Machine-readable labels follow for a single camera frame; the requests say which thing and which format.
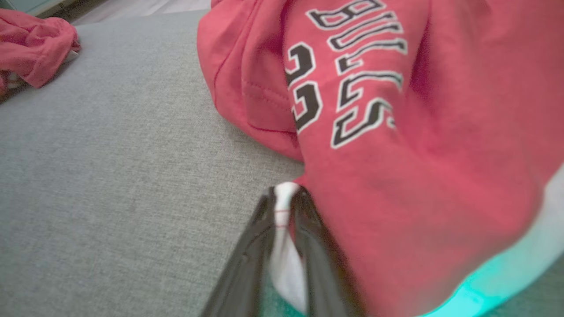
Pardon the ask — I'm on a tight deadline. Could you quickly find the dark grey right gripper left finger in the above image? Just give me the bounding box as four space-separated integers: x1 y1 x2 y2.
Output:
200 186 278 317

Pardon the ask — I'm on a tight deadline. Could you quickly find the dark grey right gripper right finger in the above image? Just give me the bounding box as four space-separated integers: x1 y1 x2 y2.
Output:
293 186 367 317

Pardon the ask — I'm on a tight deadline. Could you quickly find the red jersey with BULLS print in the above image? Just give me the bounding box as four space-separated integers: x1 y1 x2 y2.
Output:
197 0 564 317

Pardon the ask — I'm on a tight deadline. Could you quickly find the crumpled red garment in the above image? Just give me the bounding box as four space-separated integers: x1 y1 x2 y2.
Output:
0 8 81 95

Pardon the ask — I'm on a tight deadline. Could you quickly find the yellow and grey sofa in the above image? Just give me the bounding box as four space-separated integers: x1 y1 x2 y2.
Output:
0 11 564 317

